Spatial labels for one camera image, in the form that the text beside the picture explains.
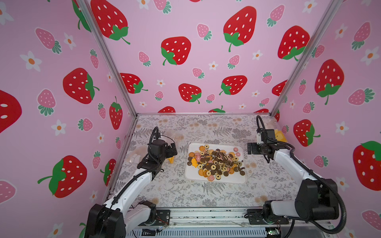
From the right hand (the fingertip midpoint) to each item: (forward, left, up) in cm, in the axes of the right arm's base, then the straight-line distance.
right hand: (254, 147), depth 89 cm
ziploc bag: (+30, -21, -10) cm, 38 cm away
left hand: (-6, +52, +5) cm, 52 cm away
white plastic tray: (-9, +20, -7) cm, 23 cm away
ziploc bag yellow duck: (+7, +54, -3) cm, 55 cm away
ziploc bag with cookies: (-7, +74, -6) cm, 74 cm away
